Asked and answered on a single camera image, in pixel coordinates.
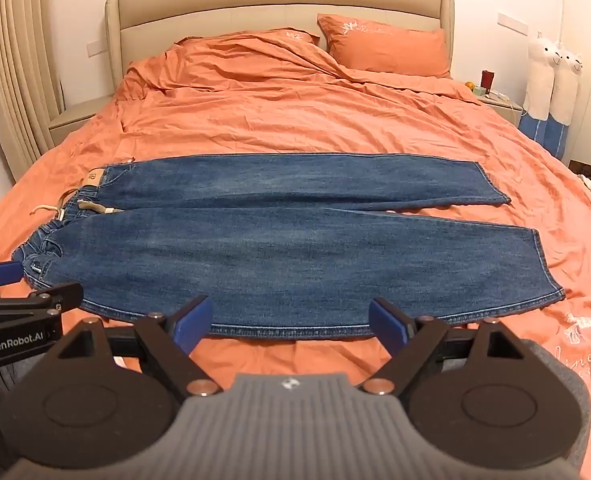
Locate white alpaca plush toy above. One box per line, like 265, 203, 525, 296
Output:
519, 30, 557, 141
543, 45, 583, 158

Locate beige upholstered headboard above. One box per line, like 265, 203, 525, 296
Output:
104, 0, 456, 92

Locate orange duvet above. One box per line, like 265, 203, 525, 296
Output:
0, 27, 591, 480

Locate person's grey clothing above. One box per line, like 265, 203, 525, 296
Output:
0, 337, 591, 480

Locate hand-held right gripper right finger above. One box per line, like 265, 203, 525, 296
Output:
360, 297, 531, 396

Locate orange embroidered pillow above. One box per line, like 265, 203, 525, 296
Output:
174, 29, 321, 56
317, 13, 452, 79

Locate beige nightstand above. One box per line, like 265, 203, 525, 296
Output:
48, 95, 117, 147
468, 87, 526, 125

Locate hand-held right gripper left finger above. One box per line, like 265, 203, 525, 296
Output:
50, 296, 222, 397

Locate white wall switch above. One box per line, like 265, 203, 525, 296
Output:
497, 11, 529, 32

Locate beige curtain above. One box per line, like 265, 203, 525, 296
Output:
0, 0, 67, 182

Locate white cable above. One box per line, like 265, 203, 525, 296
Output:
488, 89, 526, 116

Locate blue denim pants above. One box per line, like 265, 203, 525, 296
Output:
22, 152, 567, 339

